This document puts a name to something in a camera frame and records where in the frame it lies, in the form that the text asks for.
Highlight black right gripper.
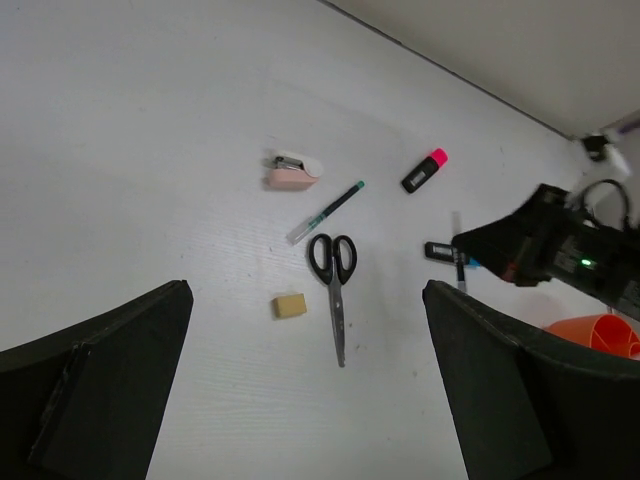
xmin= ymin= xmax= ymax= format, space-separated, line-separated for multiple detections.
xmin=452 ymin=182 xmax=639 ymax=320

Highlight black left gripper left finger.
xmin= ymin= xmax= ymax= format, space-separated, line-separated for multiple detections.
xmin=1 ymin=280 xmax=193 ymax=479

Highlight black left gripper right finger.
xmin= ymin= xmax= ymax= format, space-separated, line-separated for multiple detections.
xmin=423 ymin=280 xmax=639 ymax=479

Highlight green pen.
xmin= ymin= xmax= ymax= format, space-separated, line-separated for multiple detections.
xmin=286 ymin=181 xmax=365 ymax=246

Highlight pink white stapler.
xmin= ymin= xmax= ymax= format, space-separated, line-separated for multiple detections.
xmin=263 ymin=149 xmax=324 ymax=191

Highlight blue black highlighter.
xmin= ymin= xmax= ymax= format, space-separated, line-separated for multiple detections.
xmin=424 ymin=241 xmax=480 ymax=268

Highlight orange round organizer container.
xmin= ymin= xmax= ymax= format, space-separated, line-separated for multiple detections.
xmin=544 ymin=313 xmax=639 ymax=360

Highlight pink black highlighter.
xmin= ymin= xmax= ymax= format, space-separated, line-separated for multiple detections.
xmin=401 ymin=148 xmax=448 ymax=194

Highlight yellow eraser block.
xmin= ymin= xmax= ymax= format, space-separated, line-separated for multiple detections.
xmin=272 ymin=293 xmax=307 ymax=319

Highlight black handled scissors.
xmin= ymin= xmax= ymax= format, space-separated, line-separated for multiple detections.
xmin=307 ymin=233 xmax=358 ymax=368

